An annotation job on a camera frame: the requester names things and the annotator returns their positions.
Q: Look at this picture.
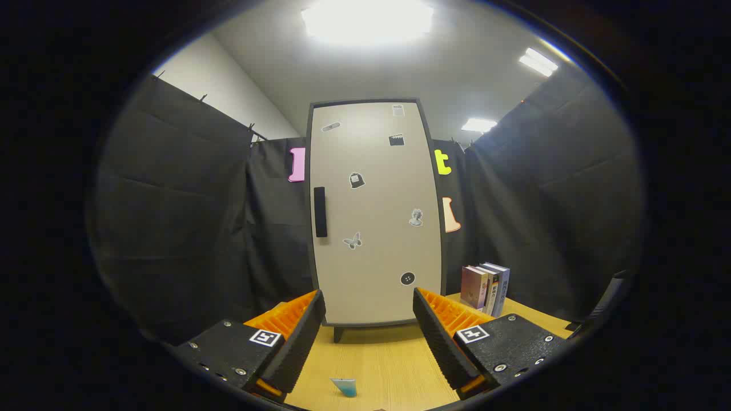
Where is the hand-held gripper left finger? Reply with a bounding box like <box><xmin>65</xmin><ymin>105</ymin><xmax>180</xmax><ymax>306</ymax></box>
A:
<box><xmin>171</xmin><ymin>289</ymin><xmax>327</xmax><ymax>400</ymax></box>

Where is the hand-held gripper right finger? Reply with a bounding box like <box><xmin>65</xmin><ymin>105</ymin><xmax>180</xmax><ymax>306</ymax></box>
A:
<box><xmin>413</xmin><ymin>287</ymin><xmax>575</xmax><ymax>400</ymax></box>

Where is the black door handle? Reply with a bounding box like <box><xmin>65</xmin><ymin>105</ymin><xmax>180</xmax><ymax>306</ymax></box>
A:
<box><xmin>314</xmin><ymin>187</ymin><xmax>328</xmax><ymax>238</ymax></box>

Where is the dark grey cabinet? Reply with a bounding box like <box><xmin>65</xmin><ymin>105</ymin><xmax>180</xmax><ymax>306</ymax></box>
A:
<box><xmin>306</xmin><ymin>98</ymin><xmax>447</xmax><ymax>343</ymax></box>

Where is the pink book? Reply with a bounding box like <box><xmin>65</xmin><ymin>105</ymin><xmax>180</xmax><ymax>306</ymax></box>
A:
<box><xmin>461</xmin><ymin>265</ymin><xmax>488</xmax><ymax>309</ymax></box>

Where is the white spine book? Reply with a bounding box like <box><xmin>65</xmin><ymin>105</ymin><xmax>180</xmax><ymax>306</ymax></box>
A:
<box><xmin>477</xmin><ymin>264</ymin><xmax>500</xmax><ymax>316</ymax></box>

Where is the blue and white book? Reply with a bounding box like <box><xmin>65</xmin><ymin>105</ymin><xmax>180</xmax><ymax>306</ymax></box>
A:
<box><xmin>483</xmin><ymin>262</ymin><xmax>511</xmax><ymax>318</ymax></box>

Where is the black backdrop cloth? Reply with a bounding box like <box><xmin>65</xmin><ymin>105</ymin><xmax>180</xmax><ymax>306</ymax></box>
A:
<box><xmin>86</xmin><ymin>63</ymin><xmax>646</xmax><ymax>343</ymax></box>

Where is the black curved object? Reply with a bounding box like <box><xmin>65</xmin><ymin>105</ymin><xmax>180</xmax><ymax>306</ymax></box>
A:
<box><xmin>568</xmin><ymin>271</ymin><xmax>636</xmax><ymax>339</ymax></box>

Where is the double strip ceiling light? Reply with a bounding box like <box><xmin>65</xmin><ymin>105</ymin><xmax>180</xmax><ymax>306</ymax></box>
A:
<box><xmin>519</xmin><ymin>47</ymin><xmax>559</xmax><ymax>78</ymax></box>

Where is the large ceiling light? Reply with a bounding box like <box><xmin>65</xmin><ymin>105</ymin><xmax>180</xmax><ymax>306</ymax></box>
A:
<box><xmin>301</xmin><ymin>0</ymin><xmax>435</xmax><ymax>46</ymax></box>

